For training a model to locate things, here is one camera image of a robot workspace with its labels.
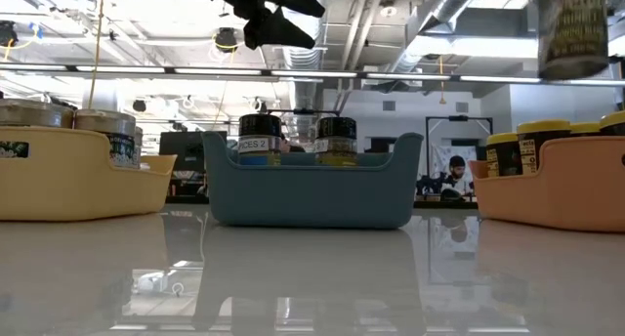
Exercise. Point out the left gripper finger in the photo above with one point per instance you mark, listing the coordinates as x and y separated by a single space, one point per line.
276 33
300 3

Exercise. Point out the glass herb jar black lid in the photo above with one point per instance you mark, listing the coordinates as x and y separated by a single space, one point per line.
337 138
260 136

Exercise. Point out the black ceiling dome fixture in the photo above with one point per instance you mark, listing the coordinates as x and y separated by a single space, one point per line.
226 39

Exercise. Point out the long ceiling light strip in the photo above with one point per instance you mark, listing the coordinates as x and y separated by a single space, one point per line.
312 73

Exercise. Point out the round ceiling sensor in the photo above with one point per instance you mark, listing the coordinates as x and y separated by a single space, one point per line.
388 9

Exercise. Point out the black computer monitor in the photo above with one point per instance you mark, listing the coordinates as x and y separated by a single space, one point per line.
188 148

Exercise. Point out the dark blue plastic bin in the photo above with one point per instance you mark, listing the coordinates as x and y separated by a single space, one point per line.
312 194

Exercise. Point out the black tubular stand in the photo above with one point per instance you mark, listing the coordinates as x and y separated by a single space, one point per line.
459 118

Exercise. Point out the person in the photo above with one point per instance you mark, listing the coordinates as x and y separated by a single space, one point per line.
456 175

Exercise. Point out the black ceiling-mounted device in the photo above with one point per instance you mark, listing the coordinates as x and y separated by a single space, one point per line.
7 33

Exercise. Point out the yellow plastic bin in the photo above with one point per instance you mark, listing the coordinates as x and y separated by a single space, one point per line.
73 180

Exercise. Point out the orange plastic bin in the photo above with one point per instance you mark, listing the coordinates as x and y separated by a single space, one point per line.
561 199

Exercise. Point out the ribbed silver duct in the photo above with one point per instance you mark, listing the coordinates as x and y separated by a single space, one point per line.
303 82

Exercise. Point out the silver ventilation duct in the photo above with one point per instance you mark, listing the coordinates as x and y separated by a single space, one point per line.
439 13

